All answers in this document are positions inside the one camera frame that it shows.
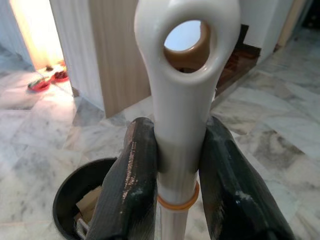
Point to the dark wood staircase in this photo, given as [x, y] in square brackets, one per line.
[240, 55]

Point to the black plastic bucket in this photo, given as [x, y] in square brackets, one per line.
[65, 190]

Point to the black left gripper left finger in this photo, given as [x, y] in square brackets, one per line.
[130, 187]

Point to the light wood panel column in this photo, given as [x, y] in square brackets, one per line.
[120, 62]

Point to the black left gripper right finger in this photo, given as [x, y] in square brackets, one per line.
[225, 187]

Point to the clear plastic container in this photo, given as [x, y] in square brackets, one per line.
[82, 226]

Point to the tan cardboard piece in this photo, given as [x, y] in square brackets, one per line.
[88, 203]

